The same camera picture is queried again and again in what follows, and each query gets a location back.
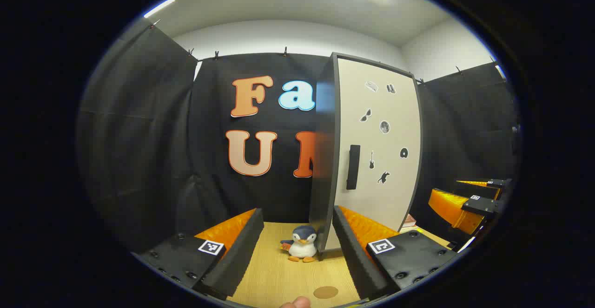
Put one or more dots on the black backdrop cloth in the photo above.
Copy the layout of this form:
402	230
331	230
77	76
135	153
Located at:
139	136

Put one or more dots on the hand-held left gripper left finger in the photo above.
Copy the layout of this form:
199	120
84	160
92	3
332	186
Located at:
239	257

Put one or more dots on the penguin plush toy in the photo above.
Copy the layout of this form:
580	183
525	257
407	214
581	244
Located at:
302	247

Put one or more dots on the row of backdrop clips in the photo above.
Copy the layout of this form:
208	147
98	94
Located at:
285	51

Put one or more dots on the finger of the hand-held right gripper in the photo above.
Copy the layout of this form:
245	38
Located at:
479	191
483	207

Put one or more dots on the ceiling light strip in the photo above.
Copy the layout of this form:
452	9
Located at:
159	7

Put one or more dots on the grey cabinet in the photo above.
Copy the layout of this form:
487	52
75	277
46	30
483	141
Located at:
325	159

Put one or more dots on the white cabinet door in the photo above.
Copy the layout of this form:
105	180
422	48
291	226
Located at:
395	196

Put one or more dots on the round brown coaster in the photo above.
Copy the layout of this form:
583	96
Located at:
325	292

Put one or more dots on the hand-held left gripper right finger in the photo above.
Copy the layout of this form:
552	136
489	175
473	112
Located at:
353	261

